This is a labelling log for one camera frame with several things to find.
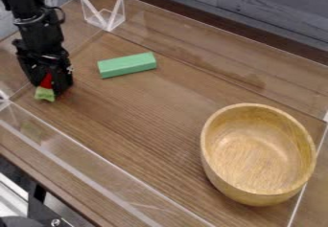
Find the clear acrylic corner bracket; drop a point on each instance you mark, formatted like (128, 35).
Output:
(105, 19)

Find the red plush strawberry toy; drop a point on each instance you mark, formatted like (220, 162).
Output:
(45, 91)

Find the wooden bowl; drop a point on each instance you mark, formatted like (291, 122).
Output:
(257, 153)

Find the clear acrylic barrier wall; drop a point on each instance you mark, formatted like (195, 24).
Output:
(114, 145)

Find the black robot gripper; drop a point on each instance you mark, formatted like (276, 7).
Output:
(39, 48)

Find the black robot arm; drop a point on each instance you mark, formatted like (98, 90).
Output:
(34, 10)

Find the green rectangular block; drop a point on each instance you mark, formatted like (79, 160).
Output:
(126, 65)

